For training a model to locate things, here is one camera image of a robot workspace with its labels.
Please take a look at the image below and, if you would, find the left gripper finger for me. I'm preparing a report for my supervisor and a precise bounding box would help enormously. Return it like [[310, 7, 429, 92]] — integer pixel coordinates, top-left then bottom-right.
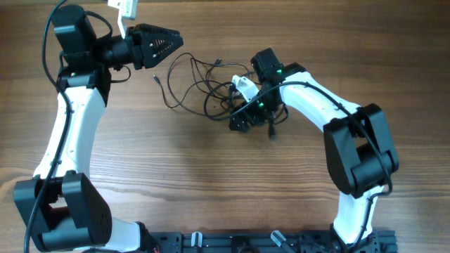
[[140, 24, 181, 44], [149, 37, 184, 67]]

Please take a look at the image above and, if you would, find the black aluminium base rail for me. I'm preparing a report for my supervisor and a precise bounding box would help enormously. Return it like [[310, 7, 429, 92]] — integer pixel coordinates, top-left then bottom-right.
[[140, 230, 399, 253]]

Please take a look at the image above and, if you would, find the right camera cable black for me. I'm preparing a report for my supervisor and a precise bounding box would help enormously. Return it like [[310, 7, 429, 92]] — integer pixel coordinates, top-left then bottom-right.
[[206, 81, 399, 249]]

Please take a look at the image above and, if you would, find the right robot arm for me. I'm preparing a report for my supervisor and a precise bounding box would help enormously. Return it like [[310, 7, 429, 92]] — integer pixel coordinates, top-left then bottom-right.
[[229, 48, 399, 252]]

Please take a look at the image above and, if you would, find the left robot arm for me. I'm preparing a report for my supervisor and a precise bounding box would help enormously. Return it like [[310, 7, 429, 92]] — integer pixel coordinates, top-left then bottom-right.
[[13, 1, 184, 252]]

